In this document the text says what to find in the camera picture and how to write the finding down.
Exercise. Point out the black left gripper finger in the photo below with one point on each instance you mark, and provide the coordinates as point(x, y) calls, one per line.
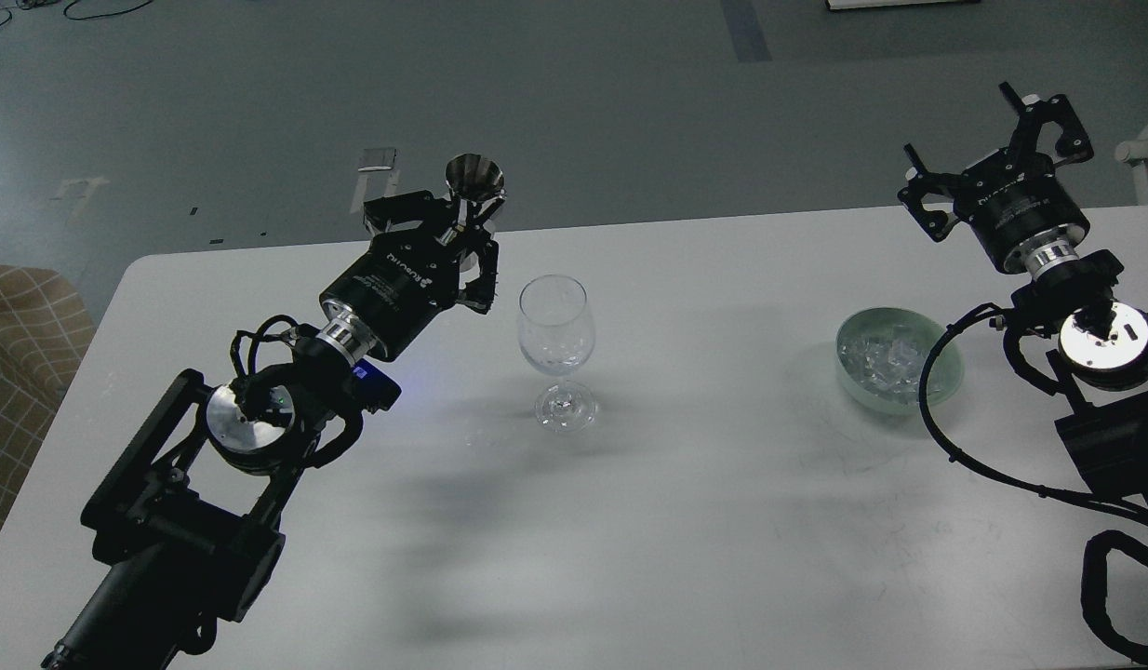
point(477, 294)
point(408, 219)

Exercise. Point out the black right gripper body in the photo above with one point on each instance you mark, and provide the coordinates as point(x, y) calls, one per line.
point(1009, 202)

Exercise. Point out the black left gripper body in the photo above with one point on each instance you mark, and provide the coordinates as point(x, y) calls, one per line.
point(399, 286)

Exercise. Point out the steel cocktail jigger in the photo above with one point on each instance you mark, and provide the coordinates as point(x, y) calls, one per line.
point(476, 193)

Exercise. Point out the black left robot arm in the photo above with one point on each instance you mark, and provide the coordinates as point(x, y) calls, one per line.
point(188, 518)

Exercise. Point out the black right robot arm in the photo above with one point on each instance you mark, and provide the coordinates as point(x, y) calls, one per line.
point(1065, 332)

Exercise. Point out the clear wine glass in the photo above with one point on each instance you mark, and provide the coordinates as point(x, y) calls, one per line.
point(556, 335)

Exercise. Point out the pale green ice bowl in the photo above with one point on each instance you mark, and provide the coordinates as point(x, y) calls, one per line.
point(879, 354)

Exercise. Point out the beige checkered sofa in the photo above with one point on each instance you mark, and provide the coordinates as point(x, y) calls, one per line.
point(45, 331)

